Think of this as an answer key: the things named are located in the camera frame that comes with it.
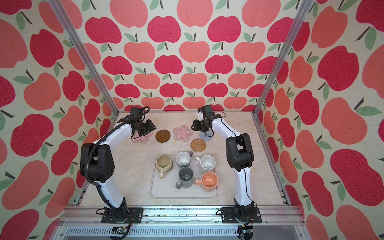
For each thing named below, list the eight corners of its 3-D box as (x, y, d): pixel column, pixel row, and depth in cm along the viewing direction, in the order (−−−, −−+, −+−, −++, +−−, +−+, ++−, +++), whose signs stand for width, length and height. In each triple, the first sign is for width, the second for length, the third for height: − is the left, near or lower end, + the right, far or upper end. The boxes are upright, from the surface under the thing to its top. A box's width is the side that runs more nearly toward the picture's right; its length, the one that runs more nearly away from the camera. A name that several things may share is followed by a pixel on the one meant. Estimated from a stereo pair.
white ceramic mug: (199, 177, 88) (199, 171, 81) (195, 163, 94) (196, 156, 87) (215, 173, 90) (218, 167, 83) (211, 160, 95) (213, 153, 88)
